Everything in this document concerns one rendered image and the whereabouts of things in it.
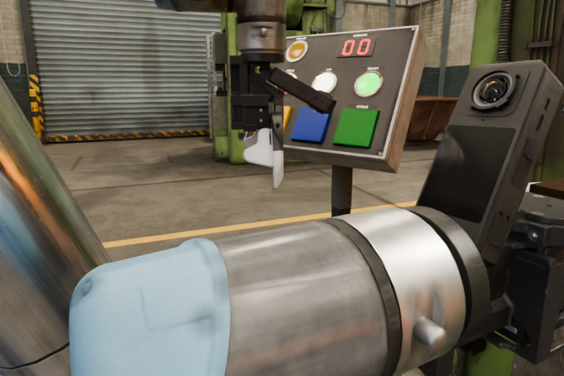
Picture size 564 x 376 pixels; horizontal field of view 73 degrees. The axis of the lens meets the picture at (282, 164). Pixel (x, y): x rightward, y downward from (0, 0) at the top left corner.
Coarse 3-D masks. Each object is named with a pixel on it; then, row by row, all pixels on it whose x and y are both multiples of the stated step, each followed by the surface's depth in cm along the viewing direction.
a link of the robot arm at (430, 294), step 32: (352, 224) 17; (384, 224) 17; (416, 224) 18; (384, 256) 15; (416, 256) 16; (448, 256) 17; (416, 288) 15; (448, 288) 16; (416, 320) 15; (448, 320) 16; (416, 352) 16
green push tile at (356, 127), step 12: (348, 120) 73; (360, 120) 72; (372, 120) 70; (336, 132) 74; (348, 132) 72; (360, 132) 71; (372, 132) 70; (336, 144) 73; (348, 144) 71; (360, 144) 70
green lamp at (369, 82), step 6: (366, 78) 75; (372, 78) 74; (378, 78) 73; (360, 84) 75; (366, 84) 74; (372, 84) 73; (378, 84) 73; (360, 90) 74; (366, 90) 74; (372, 90) 73
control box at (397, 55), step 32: (352, 32) 81; (384, 32) 77; (416, 32) 73; (288, 64) 88; (320, 64) 83; (352, 64) 78; (384, 64) 74; (416, 64) 74; (288, 96) 84; (352, 96) 75; (384, 96) 72; (288, 128) 81; (384, 128) 69; (320, 160) 81; (352, 160) 74; (384, 160) 68
